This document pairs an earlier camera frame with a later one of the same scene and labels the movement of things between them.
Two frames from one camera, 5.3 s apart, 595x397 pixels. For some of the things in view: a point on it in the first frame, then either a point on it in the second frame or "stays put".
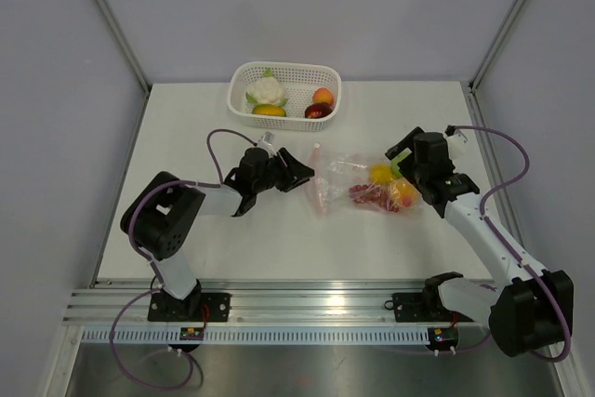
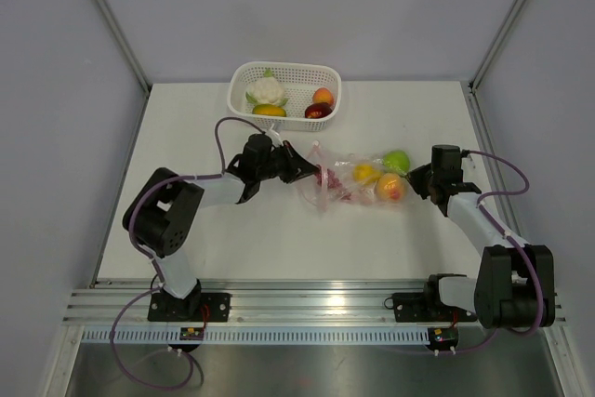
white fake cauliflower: [266, 90] stays put
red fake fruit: [366, 193] to [327, 178]
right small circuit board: [442, 338] stays put
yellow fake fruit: [381, 173] to [366, 174]
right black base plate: [416, 307] stays put
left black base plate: [200, 307] stays put
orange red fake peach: [323, 95] stays put
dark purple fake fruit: [318, 111] stays put
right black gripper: [405, 165] to [416, 178]
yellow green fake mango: [269, 110] stays put
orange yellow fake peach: [407, 193] to [390, 187]
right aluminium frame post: [509, 19] stays put
